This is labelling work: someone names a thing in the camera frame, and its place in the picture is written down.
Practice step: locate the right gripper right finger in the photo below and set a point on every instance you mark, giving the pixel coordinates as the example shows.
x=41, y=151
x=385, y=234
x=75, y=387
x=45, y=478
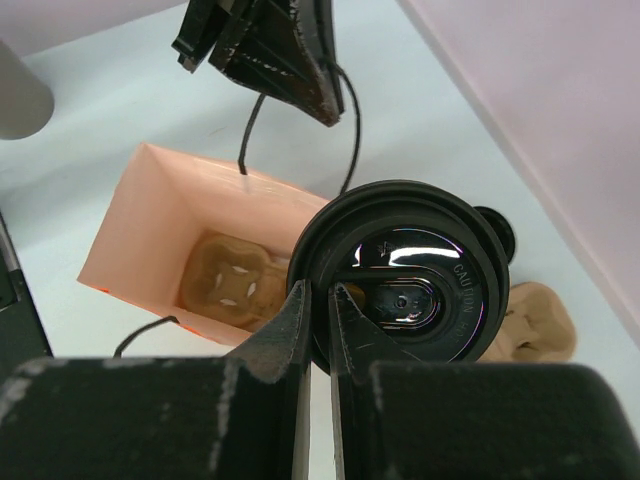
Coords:
x=356, y=344

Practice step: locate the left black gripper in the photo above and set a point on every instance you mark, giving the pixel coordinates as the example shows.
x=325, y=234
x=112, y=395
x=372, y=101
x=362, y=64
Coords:
x=283, y=49

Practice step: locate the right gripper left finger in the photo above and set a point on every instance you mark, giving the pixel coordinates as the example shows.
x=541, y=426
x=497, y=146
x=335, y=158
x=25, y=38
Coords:
x=264, y=405

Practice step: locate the brown cardboard cup carrier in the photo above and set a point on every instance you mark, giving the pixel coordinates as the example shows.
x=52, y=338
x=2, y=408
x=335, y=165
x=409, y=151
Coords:
x=233, y=281

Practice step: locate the black plastic cup lid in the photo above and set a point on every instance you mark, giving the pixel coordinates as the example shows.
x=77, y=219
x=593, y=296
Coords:
x=421, y=263

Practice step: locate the orange paper bag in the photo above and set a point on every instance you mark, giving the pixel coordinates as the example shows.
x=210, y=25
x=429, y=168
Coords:
x=165, y=202

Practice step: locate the stack of black lids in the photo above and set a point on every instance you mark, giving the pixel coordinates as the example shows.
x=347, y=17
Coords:
x=502, y=228

